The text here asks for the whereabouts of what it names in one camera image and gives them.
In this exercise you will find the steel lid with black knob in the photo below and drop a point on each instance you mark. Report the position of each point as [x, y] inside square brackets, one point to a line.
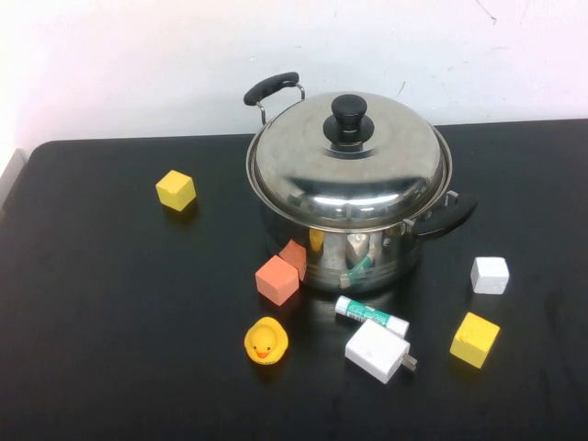
[349, 179]

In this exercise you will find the orange cube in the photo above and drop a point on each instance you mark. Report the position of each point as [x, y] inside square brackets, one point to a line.
[277, 281]

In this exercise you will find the white green glue stick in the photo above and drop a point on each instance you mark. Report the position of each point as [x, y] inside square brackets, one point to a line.
[369, 316]

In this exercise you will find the yellow cube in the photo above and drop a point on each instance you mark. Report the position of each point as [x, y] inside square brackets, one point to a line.
[175, 190]
[474, 341]

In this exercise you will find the yellow rubber duck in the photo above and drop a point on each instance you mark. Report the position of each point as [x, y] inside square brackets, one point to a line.
[266, 343]

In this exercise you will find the white plug charger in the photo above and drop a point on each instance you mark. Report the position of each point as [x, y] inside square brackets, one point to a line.
[374, 351]

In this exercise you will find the white foam cube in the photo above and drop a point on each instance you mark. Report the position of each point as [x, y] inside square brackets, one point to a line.
[489, 275]

